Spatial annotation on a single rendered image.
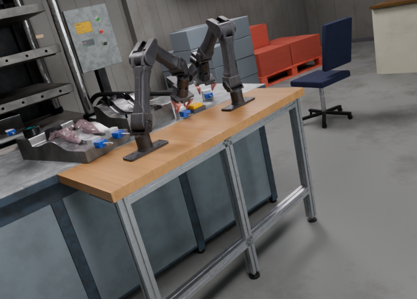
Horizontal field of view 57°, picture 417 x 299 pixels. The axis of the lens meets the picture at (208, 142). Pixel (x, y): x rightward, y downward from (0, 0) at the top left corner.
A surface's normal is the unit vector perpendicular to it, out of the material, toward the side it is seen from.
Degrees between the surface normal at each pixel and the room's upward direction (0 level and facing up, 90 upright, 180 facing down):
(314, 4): 90
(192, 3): 90
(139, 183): 90
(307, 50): 90
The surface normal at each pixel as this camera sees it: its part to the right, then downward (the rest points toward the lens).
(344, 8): -0.69, 0.38
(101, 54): 0.62, 0.12
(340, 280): -0.22, -0.92
